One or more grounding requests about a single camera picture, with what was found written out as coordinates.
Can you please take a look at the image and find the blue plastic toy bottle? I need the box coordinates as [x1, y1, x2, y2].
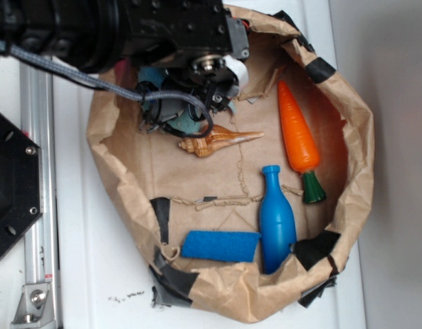
[259, 165, 297, 274]

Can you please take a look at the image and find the orange plastic toy carrot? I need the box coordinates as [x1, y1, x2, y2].
[277, 81, 327, 204]

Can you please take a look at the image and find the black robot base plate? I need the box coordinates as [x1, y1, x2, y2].
[0, 113, 42, 261]

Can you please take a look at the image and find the grey braided cable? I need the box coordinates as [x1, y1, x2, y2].
[0, 36, 214, 135]

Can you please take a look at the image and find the brown spiral seashell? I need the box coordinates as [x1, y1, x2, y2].
[178, 125, 265, 158]

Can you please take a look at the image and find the silver aluminium rail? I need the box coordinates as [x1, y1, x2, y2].
[11, 64, 62, 328]

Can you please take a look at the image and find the blue sponge block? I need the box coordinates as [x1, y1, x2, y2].
[181, 230, 260, 263]

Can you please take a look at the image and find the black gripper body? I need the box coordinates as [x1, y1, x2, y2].
[126, 1, 250, 112]

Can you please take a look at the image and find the brown paper bag basin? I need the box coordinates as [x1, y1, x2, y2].
[86, 6, 375, 324]

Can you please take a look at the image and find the silver corner bracket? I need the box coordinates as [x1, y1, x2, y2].
[10, 282, 54, 328]

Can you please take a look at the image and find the light blue cloth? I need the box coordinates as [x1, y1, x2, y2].
[136, 66, 239, 137]

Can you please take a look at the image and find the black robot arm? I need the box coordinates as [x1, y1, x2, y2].
[0, 1, 250, 111]

